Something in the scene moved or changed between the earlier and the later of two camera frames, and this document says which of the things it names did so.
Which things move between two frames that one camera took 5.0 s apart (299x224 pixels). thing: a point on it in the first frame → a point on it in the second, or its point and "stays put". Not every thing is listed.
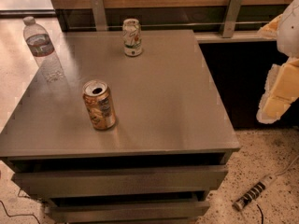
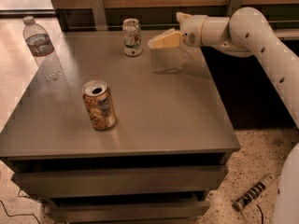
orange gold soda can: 98,98 stays put
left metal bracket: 98,8 stays put
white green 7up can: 133,42 stays put
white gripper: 290,28 → 192,31
